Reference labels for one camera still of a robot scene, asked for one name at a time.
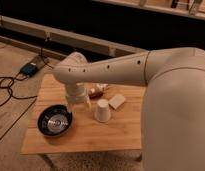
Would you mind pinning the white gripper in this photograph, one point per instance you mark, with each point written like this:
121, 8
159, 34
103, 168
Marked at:
77, 93

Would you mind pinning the brown pepper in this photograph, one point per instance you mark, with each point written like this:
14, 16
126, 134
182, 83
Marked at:
93, 93

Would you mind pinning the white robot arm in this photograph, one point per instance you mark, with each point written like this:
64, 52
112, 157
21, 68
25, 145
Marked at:
173, 108

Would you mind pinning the white paper cup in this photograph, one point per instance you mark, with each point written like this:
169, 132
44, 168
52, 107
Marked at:
102, 112

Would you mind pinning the black metal bowl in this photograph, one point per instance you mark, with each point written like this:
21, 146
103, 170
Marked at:
54, 120

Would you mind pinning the crumpled white wrapper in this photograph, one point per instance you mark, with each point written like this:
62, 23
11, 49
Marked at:
102, 87

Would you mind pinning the beige sponge block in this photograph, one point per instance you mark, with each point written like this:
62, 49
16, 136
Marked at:
116, 101

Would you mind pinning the wooden table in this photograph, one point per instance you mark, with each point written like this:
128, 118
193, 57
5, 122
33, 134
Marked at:
121, 132

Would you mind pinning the blue power adapter box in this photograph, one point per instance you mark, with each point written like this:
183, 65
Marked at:
29, 69

